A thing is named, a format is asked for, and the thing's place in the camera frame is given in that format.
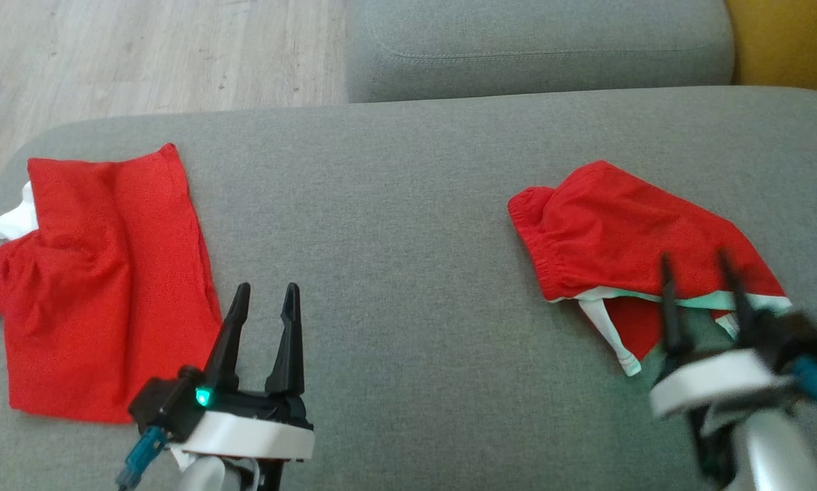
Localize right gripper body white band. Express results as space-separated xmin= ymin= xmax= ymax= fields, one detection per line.
xmin=650 ymin=349 xmax=794 ymax=418

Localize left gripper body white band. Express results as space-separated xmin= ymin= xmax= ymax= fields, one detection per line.
xmin=174 ymin=387 xmax=316 ymax=462

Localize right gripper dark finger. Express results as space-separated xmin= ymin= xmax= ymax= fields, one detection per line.
xmin=717 ymin=250 xmax=758 ymax=335
xmin=659 ymin=252 xmax=692 ymax=357

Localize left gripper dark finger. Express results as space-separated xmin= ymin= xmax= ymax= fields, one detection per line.
xmin=265 ymin=282 xmax=306 ymax=398
xmin=204 ymin=282 xmax=252 ymax=393

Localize red shorts with white trim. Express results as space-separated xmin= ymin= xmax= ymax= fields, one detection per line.
xmin=507 ymin=160 xmax=792 ymax=377

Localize red basketball jersey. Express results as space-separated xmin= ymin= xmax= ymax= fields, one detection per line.
xmin=0 ymin=143 xmax=223 ymax=424

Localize large grey sofa seat cushion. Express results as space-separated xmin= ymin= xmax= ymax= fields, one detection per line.
xmin=0 ymin=86 xmax=817 ymax=491

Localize yellow upholstered cushion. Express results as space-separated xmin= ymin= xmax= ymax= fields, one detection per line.
xmin=724 ymin=0 xmax=817 ymax=100

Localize small grey sofa cushion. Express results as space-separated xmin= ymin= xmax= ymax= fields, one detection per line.
xmin=346 ymin=0 xmax=735 ymax=104

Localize left blue cable connector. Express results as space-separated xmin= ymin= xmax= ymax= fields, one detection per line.
xmin=115 ymin=426 xmax=168 ymax=490

